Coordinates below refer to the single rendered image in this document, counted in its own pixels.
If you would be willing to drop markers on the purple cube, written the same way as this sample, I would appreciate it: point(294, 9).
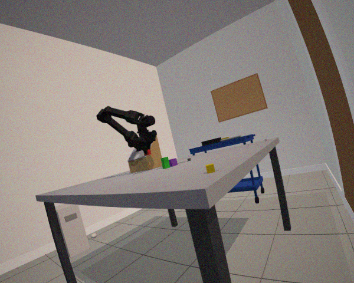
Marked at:
point(173, 162)

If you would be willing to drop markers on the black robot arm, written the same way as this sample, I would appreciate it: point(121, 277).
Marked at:
point(131, 117)

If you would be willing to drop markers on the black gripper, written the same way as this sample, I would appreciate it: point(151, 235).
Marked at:
point(143, 143)

